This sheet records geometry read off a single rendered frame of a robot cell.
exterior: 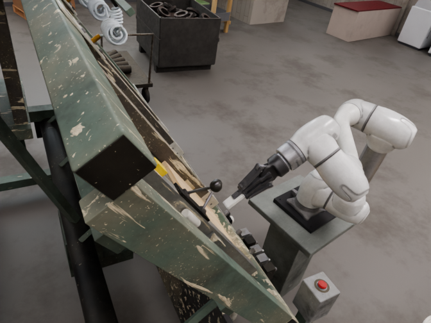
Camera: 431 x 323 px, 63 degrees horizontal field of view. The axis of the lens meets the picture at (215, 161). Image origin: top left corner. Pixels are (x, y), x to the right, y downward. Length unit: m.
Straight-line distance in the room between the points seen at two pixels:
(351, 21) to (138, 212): 8.59
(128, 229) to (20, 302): 2.06
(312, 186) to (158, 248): 1.42
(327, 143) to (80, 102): 0.75
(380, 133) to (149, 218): 1.19
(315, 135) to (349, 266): 2.11
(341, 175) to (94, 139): 0.78
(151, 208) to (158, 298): 1.94
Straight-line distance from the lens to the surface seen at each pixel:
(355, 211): 2.04
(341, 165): 1.14
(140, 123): 1.37
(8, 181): 3.27
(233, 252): 1.43
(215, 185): 1.03
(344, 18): 9.16
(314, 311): 1.69
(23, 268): 2.85
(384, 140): 1.66
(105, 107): 0.61
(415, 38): 9.96
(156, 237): 0.73
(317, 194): 2.07
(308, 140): 1.13
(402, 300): 3.16
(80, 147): 0.58
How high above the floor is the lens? 2.20
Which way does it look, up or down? 36 degrees down
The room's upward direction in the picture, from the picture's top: 10 degrees clockwise
